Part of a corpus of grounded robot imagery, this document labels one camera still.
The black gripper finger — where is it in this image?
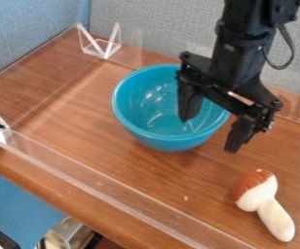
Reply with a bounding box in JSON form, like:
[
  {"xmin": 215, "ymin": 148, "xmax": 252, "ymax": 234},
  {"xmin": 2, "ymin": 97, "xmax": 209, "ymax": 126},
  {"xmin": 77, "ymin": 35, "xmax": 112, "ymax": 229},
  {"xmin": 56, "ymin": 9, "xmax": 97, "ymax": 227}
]
[
  {"xmin": 225, "ymin": 115, "xmax": 256, "ymax": 153},
  {"xmin": 177, "ymin": 81, "xmax": 205, "ymax": 123}
]

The clear acrylic front barrier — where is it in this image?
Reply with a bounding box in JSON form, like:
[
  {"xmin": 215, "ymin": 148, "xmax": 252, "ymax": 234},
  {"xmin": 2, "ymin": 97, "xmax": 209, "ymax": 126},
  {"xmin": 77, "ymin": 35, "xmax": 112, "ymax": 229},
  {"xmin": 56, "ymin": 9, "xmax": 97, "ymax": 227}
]
[{"xmin": 0, "ymin": 116, "xmax": 255, "ymax": 249}]

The clear acrylic back barrier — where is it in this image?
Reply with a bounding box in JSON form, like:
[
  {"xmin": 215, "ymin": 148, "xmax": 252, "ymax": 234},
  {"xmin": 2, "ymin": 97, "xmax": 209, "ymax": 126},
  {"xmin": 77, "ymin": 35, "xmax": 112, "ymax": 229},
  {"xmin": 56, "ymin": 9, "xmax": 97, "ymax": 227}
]
[{"xmin": 112, "ymin": 31, "xmax": 300, "ymax": 123}]

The clear acrylic barrier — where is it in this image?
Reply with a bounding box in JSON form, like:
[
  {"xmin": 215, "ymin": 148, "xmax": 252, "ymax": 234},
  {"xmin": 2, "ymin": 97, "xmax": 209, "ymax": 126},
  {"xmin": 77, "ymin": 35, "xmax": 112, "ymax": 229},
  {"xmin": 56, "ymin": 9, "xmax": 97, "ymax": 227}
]
[
  {"xmin": 112, "ymin": 31, "xmax": 300, "ymax": 123},
  {"xmin": 0, "ymin": 116, "xmax": 255, "ymax": 249}
]

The clear acrylic corner bracket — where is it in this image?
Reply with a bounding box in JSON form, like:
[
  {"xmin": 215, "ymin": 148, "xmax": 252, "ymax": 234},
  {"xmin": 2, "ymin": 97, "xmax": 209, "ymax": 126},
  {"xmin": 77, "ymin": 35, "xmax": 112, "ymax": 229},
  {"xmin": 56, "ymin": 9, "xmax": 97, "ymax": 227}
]
[{"xmin": 76, "ymin": 22, "xmax": 123, "ymax": 59}]

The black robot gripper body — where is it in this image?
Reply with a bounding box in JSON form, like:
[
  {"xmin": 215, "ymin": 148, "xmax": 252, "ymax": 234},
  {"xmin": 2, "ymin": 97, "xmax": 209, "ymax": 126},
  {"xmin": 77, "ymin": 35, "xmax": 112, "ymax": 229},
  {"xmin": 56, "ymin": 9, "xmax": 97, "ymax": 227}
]
[{"xmin": 176, "ymin": 38, "xmax": 283, "ymax": 133}]

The grey metal box below table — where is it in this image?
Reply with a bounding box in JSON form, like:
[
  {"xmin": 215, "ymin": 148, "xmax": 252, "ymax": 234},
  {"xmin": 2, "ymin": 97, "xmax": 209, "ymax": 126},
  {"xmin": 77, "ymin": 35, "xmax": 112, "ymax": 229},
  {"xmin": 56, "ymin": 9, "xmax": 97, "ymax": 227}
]
[{"xmin": 45, "ymin": 217, "xmax": 94, "ymax": 249}]

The blue plastic bowl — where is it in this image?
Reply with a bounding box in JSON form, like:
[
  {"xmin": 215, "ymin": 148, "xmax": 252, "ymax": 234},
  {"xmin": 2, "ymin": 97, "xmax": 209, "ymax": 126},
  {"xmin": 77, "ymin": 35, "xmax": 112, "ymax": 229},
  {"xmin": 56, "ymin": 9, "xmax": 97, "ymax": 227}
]
[{"xmin": 112, "ymin": 64, "xmax": 229, "ymax": 152}]

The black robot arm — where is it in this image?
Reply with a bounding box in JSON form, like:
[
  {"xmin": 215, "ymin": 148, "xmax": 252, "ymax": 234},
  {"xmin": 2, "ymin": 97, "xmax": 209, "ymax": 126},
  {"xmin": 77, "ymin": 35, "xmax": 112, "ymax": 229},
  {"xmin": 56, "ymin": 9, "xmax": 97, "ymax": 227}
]
[{"xmin": 176, "ymin": 0, "xmax": 300, "ymax": 153}]

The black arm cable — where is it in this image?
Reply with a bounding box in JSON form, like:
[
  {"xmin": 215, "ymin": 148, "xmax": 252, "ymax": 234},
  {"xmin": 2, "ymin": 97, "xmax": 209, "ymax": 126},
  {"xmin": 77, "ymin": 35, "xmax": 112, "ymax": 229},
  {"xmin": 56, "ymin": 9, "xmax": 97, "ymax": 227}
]
[{"xmin": 261, "ymin": 23, "xmax": 298, "ymax": 71}]

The plush brown white mushroom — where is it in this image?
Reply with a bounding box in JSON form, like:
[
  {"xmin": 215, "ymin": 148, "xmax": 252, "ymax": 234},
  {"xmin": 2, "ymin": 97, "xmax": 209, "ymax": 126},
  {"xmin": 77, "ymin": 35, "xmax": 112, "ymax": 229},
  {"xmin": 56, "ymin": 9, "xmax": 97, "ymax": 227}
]
[{"xmin": 233, "ymin": 169, "xmax": 296, "ymax": 242}]

